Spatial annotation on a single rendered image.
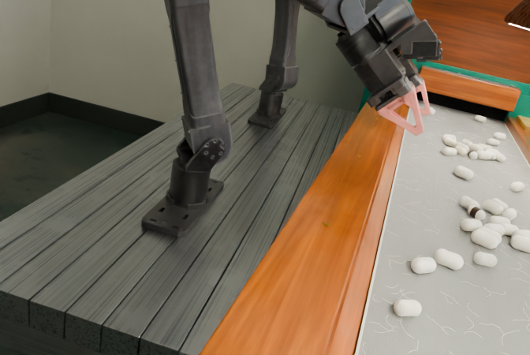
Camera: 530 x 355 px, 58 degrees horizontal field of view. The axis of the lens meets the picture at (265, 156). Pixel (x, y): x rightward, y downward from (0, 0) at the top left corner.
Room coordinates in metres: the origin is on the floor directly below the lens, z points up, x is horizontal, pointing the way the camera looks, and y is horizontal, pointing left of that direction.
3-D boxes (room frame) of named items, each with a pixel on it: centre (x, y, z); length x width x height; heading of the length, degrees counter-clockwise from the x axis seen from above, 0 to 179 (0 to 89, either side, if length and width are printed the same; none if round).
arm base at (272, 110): (1.29, 0.01, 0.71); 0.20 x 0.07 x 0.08; 171
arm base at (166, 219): (0.70, 0.11, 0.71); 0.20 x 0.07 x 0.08; 171
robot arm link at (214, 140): (0.71, 0.11, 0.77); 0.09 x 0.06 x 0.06; 24
